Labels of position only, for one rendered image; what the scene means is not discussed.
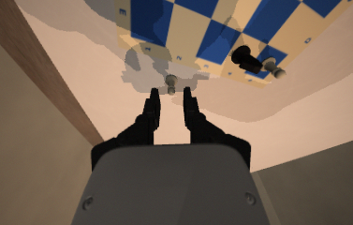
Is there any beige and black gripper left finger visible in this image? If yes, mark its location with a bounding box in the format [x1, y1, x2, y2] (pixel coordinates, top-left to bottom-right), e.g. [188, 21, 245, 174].
[91, 88, 161, 171]

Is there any blue and tan chessboard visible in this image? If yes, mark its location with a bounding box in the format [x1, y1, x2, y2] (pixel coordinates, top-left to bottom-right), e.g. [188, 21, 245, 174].
[114, 0, 353, 89]

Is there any white pawn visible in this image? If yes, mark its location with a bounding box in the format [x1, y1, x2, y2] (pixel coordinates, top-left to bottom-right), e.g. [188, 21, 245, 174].
[261, 57, 286, 79]
[166, 75, 178, 96]

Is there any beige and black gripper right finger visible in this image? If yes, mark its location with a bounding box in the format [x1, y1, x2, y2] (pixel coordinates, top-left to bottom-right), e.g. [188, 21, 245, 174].
[183, 87, 251, 171]

